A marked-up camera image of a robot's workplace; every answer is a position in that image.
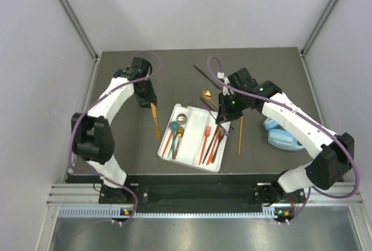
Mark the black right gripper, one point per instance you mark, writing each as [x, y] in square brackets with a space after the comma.
[224, 114]

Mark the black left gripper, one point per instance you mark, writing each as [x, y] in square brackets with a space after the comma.
[145, 102]

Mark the iridescent purple spoon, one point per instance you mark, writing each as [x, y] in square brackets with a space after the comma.
[210, 110]

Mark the black chopstick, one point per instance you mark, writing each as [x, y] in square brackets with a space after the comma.
[209, 105]
[207, 77]

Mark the gold thin utensil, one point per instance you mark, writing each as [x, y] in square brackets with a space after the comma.
[208, 96]

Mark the orange plastic fork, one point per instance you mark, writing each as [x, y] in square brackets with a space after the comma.
[206, 135]

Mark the gold metal knife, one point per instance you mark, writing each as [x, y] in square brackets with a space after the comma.
[155, 119]

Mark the white divided utensil tray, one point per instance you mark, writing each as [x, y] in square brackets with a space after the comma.
[191, 143]

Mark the orange plastic spoon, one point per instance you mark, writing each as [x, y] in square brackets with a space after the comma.
[167, 142]

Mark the gold metal spoon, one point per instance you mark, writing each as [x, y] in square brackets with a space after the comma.
[179, 136]

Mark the orange plastic knife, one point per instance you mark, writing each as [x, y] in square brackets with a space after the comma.
[213, 147]

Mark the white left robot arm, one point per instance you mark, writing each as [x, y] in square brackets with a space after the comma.
[91, 134]

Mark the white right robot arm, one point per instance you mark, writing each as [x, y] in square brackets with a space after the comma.
[332, 154]

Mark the silver metal spoon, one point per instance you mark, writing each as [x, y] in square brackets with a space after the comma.
[181, 119]

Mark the light blue headphones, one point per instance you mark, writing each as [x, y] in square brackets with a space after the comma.
[280, 138]

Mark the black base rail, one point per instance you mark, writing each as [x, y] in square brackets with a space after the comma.
[200, 193]

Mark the grey cable duct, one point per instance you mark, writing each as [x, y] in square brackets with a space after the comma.
[120, 212]

